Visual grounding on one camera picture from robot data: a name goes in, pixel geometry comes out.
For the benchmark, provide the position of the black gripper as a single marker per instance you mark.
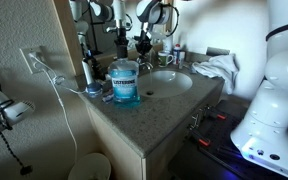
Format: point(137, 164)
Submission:
point(144, 38)

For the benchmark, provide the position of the chrome sink tap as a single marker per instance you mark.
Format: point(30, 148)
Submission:
point(144, 63)

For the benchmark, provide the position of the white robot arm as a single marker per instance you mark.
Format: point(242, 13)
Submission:
point(277, 100)

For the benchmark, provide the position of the green red white mug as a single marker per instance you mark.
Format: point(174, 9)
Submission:
point(164, 59)

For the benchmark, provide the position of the bottle with red cap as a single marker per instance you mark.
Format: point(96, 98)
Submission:
point(176, 53)

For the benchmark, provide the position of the small white plastic bottle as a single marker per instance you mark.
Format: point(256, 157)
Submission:
point(182, 57)

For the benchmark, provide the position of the blue mouthwash bottle black cap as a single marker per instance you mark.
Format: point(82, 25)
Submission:
point(124, 83)

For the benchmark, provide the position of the white oval sink basin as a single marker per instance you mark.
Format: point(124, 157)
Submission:
point(165, 83)

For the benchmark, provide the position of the small blue white packet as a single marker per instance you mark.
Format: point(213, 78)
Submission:
point(108, 97)

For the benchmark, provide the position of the slim pale bottle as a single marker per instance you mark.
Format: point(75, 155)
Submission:
point(88, 71)

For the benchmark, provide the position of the granite top vanity cabinet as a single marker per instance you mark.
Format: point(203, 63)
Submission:
point(157, 116)

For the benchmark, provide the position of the white crumpled towel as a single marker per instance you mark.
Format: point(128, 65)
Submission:
point(217, 68)

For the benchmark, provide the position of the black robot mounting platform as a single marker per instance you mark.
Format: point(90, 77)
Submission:
point(210, 146)

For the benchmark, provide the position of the waste bin with liner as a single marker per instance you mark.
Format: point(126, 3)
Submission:
point(90, 166)

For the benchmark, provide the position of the white hair dryer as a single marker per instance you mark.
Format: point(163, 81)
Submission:
point(12, 111)

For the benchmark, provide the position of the wall mirror wooden frame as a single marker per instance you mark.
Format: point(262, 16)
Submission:
point(97, 30)

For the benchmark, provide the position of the white wall outlet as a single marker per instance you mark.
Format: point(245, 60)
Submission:
point(33, 59)

